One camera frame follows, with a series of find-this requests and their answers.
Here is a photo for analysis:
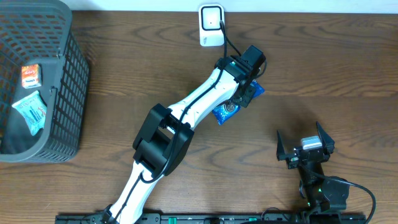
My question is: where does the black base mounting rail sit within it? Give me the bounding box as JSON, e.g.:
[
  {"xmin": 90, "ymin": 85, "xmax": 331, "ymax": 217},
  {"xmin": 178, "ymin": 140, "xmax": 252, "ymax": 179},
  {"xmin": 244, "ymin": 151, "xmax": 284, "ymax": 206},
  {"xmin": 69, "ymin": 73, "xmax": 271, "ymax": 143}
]
[{"xmin": 55, "ymin": 212, "xmax": 368, "ymax": 224}]

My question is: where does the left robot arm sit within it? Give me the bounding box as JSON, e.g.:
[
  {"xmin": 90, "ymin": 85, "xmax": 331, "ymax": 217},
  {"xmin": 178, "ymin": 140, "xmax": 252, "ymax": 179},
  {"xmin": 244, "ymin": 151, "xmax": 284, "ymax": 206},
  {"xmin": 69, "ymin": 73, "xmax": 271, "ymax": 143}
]
[{"xmin": 101, "ymin": 55, "xmax": 266, "ymax": 223}]

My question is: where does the white barcode scanner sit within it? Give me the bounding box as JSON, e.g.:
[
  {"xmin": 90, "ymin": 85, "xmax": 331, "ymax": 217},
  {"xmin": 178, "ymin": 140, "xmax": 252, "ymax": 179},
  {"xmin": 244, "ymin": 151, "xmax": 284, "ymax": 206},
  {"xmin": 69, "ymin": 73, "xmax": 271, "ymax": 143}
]
[{"xmin": 198, "ymin": 4, "xmax": 224, "ymax": 47}]

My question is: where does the blue Oreo cookie pack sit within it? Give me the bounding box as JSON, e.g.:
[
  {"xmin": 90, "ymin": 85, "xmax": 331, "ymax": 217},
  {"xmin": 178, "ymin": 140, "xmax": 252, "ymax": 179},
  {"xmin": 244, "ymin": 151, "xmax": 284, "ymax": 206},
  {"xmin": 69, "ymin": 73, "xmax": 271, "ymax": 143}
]
[{"xmin": 212, "ymin": 80, "xmax": 265, "ymax": 125}]

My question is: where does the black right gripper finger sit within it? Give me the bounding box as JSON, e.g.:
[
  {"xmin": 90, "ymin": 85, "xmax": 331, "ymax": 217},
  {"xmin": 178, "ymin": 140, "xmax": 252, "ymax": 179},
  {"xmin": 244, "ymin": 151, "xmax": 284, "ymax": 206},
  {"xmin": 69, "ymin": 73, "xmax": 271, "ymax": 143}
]
[
  {"xmin": 316, "ymin": 121, "xmax": 335, "ymax": 154},
  {"xmin": 276, "ymin": 131, "xmax": 286, "ymax": 161}
]

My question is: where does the grey plastic mesh basket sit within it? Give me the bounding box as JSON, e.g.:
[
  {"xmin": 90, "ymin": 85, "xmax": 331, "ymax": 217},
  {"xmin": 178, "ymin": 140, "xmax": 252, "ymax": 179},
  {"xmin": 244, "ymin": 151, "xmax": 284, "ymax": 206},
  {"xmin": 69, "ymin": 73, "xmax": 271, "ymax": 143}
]
[{"xmin": 1, "ymin": 1, "xmax": 90, "ymax": 163}]

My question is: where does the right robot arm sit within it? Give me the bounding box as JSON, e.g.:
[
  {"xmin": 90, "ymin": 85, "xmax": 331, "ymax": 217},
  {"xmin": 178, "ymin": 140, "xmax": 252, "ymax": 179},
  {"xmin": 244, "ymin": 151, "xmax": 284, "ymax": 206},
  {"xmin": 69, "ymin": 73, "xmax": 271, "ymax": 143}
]
[{"xmin": 276, "ymin": 123, "xmax": 349, "ymax": 223}]

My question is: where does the light teal snack packet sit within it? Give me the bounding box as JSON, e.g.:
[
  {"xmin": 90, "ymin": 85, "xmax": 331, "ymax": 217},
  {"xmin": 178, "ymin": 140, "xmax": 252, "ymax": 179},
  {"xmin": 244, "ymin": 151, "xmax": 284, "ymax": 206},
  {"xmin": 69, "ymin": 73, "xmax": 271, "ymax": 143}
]
[{"xmin": 12, "ymin": 90, "xmax": 47, "ymax": 136}]

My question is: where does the orange snack box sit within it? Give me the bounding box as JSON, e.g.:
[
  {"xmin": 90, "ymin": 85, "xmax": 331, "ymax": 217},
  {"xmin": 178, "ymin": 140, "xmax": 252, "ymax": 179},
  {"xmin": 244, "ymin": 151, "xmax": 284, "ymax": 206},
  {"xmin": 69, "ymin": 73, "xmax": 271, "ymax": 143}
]
[{"xmin": 21, "ymin": 64, "xmax": 42, "ymax": 89}]

